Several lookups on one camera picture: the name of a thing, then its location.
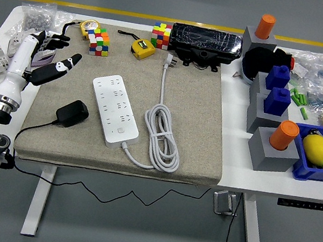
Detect white round base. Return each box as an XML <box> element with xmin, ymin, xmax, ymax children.
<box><xmin>238</xmin><ymin>68</ymin><xmax>257</xmax><ymax>87</ymax></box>

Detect white power strip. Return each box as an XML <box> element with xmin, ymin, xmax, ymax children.
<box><xmin>81</xmin><ymin>70</ymin><xmax>150</xmax><ymax>154</ymax></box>

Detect clear bag of nuts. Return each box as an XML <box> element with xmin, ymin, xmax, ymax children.
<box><xmin>17</xmin><ymin>0</ymin><xmax>59</xmax><ymax>36</ymax></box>

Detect silver metal bracket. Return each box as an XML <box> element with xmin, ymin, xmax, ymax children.
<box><xmin>210</xmin><ymin>188</ymin><xmax>242</xmax><ymax>219</ymax></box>

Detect black table control panel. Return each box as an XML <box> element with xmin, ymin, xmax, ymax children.
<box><xmin>276</xmin><ymin>195</ymin><xmax>323</xmax><ymax>214</ymax></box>

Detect yellow tape measure round face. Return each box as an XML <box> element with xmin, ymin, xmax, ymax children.
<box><xmin>59</xmin><ymin>14</ymin><xmax>102</xmax><ymax>44</ymax></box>

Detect yellow black tape measure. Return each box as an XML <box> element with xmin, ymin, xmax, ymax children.
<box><xmin>112</xmin><ymin>28</ymin><xmax>159</xmax><ymax>63</ymax></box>

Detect white-edged puzzle cube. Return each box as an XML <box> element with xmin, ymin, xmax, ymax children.
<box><xmin>84</xmin><ymin>25</ymin><xmax>113</xmax><ymax>58</ymax></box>

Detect black wrapped box device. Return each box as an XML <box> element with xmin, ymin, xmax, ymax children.
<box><xmin>164</xmin><ymin>22</ymin><xmax>245</xmax><ymax>77</ymax></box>

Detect grey square block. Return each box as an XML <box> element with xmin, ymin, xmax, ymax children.
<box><xmin>243</xmin><ymin>123</ymin><xmax>306</xmax><ymax>179</ymax></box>
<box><xmin>243</xmin><ymin>91</ymin><xmax>293</xmax><ymax>140</ymax></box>
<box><xmin>247</xmin><ymin>70</ymin><xmax>276</xmax><ymax>103</ymax></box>
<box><xmin>240</xmin><ymin>24</ymin><xmax>280</xmax><ymax>56</ymax></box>

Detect white table leg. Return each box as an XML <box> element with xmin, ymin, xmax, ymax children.
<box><xmin>19</xmin><ymin>162</ymin><xmax>59</xmax><ymax>240</ymax></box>
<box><xmin>234</xmin><ymin>193</ymin><xmax>274</xmax><ymax>242</ymax></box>

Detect orange cylinder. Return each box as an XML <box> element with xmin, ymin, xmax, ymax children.
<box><xmin>253</xmin><ymin>12</ymin><xmax>277</xmax><ymax>42</ymax></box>
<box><xmin>267</xmin><ymin>117</ymin><xmax>302</xmax><ymax>154</ymax></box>

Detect thin black plug cord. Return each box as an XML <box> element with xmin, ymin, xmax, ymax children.
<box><xmin>6</xmin><ymin>114</ymin><xmax>219</xmax><ymax>222</ymax></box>

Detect clear bag blue components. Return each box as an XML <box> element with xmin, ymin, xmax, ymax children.
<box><xmin>303</xmin><ymin>80</ymin><xmax>323</xmax><ymax>112</ymax></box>
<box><xmin>288</xmin><ymin>49</ymin><xmax>323</xmax><ymax>94</ymax></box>

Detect neon stickerless puzzle cube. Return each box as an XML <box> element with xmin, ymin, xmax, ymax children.
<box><xmin>149</xmin><ymin>21</ymin><xmax>173</xmax><ymax>51</ymax></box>

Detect empty clear plastic bag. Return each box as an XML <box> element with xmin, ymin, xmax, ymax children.
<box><xmin>52</xmin><ymin>9</ymin><xmax>75</xmax><ymax>33</ymax></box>

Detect black plug adapter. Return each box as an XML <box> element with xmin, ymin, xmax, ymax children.
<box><xmin>53</xmin><ymin>96</ymin><xmax>92</xmax><ymax>132</ymax></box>

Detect grey-brown mat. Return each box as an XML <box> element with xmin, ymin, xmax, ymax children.
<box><xmin>12</xmin><ymin>11</ymin><xmax>245</xmax><ymax>194</ymax></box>

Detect white power strip cable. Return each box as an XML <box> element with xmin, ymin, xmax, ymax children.
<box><xmin>118</xmin><ymin>48</ymin><xmax>199</xmax><ymax>175</ymax></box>

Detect blue peg block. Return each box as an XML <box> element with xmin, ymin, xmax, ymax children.
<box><xmin>263</xmin><ymin>63</ymin><xmax>293</xmax><ymax>94</ymax></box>
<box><xmin>261</xmin><ymin>85</ymin><xmax>293</xmax><ymax>119</ymax></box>

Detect yellow lemon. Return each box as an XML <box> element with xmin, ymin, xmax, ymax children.
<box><xmin>298</xmin><ymin>132</ymin><xmax>323</xmax><ymax>166</ymax></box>

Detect black cloth bundle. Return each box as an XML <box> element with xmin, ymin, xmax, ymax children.
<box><xmin>239</xmin><ymin>41</ymin><xmax>295</xmax><ymax>86</ymax></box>

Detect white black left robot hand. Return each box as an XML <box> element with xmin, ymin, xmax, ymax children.
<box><xmin>0</xmin><ymin>22</ymin><xmax>86</xmax><ymax>115</ymax></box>

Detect blue plastic bin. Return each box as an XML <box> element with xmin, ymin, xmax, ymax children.
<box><xmin>286</xmin><ymin>120</ymin><xmax>323</xmax><ymax>185</ymax></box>

